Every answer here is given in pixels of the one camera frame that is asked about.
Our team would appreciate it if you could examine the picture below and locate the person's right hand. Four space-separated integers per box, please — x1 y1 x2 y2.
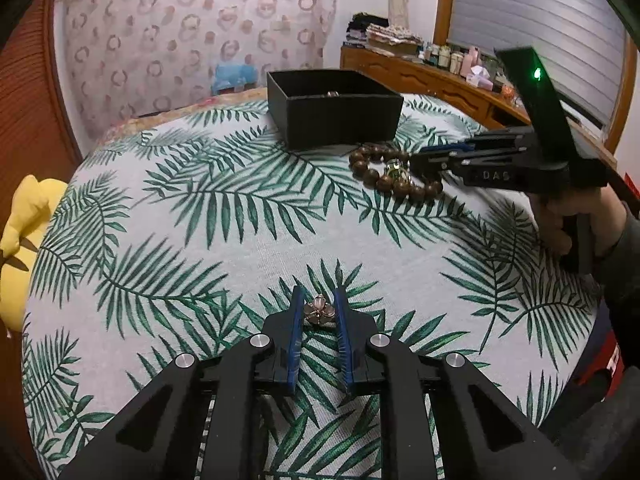
530 185 628 261

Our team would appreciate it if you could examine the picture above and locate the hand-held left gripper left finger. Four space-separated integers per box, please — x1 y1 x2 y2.
60 285 306 480

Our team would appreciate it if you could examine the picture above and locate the small flower brooch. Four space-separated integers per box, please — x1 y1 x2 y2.
305 297 335 327

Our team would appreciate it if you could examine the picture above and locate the grey window blind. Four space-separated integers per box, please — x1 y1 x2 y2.
447 0 628 128

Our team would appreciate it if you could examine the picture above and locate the green stone jewelry piece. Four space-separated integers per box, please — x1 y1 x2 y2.
379 158 413 184

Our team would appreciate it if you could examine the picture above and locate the circle pattern curtain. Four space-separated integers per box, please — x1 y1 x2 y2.
55 0 338 133

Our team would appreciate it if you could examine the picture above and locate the wooden window frame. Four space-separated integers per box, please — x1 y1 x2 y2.
434 0 640 136

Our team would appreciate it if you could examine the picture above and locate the row of cosmetic bottles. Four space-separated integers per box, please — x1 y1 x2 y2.
419 42 501 81

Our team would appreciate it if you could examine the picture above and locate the black cardboard box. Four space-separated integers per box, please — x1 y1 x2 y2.
266 69 405 152

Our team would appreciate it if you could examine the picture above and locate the pink tissue box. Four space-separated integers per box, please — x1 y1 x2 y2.
467 64 496 86

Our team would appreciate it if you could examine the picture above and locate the blue plush toy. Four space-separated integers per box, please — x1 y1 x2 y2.
212 62 258 95

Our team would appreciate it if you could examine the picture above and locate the wooden bead bracelet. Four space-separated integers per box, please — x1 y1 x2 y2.
349 142 445 202

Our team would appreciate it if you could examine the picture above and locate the yellow plush toy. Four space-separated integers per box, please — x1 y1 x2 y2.
0 175 68 333

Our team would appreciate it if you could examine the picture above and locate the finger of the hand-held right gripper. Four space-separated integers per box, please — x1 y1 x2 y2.
407 152 521 174
417 127 533 157

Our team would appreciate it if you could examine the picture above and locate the wooden cabinet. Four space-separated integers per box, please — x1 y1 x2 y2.
340 44 618 166

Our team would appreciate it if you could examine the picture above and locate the stack of dark clothes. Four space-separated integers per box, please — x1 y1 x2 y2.
346 12 388 50

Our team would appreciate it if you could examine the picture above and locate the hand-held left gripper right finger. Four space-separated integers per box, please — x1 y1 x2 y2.
332 286 581 480

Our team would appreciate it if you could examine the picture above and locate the wooden louvered wardrobe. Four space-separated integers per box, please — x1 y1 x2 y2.
0 0 83 221

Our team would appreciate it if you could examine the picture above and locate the floral bedsheet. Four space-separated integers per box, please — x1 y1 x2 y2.
97 87 271 141

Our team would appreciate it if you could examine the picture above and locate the folded floral cloth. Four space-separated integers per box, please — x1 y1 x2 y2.
366 24 423 57

